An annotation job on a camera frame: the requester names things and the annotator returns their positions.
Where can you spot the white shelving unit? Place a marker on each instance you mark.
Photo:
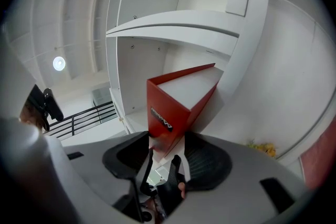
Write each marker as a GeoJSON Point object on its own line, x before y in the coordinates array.
{"type": "Point", "coordinates": [183, 21]}

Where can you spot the black head camera mount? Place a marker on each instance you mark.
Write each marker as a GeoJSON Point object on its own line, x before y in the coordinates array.
{"type": "Point", "coordinates": [50, 105]}

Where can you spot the black metal railing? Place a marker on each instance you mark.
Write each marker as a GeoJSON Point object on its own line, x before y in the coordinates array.
{"type": "Point", "coordinates": [84, 118]}

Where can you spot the person's right hand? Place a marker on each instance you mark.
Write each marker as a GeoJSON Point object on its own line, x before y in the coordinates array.
{"type": "Point", "coordinates": [182, 191]}

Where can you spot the round ceiling light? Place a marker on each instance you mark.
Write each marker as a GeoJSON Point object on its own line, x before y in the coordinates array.
{"type": "Point", "coordinates": [59, 63]}

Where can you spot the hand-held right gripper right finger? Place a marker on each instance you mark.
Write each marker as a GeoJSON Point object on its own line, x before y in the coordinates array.
{"type": "Point", "coordinates": [236, 178]}

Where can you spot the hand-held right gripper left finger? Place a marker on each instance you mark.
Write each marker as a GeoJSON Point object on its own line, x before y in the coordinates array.
{"type": "Point", "coordinates": [89, 165]}

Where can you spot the red book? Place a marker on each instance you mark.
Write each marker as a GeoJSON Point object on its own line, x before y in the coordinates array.
{"type": "Point", "coordinates": [168, 107]}

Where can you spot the artificial flower bouquet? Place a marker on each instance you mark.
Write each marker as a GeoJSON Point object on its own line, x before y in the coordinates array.
{"type": "Point", "coordinates": [265, 148]}

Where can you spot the pink flat pad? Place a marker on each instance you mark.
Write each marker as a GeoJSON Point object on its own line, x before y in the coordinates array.
{"type": "Point", "coordinates": [320, 154]}

